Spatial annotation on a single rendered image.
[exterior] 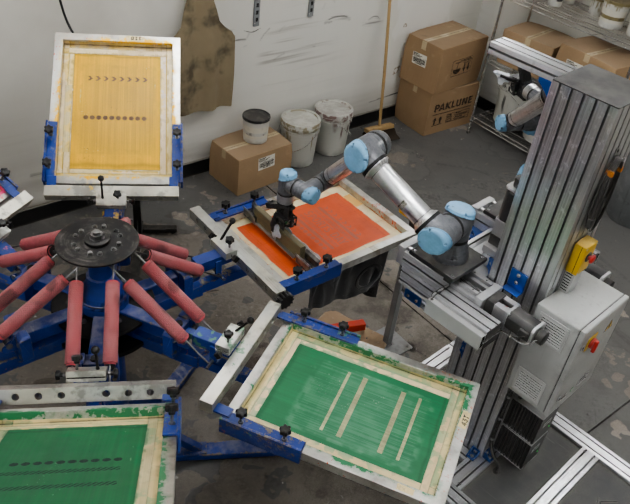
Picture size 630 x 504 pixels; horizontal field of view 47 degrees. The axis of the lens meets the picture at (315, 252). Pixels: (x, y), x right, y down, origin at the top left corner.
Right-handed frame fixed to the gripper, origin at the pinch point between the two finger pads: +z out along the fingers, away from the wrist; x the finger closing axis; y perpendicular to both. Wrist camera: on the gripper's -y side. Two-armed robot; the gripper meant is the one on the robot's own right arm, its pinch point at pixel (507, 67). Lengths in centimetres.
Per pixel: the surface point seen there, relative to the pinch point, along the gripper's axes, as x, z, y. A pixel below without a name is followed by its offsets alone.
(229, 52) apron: -97, 193, 61
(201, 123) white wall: -124, 192, 111
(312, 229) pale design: -101, -14, 59
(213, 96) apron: -113, 186, 88
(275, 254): -123, -30, 56
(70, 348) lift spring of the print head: -208, -89, 26
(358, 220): -77, -11, 62
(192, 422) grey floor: -174, -39, 145
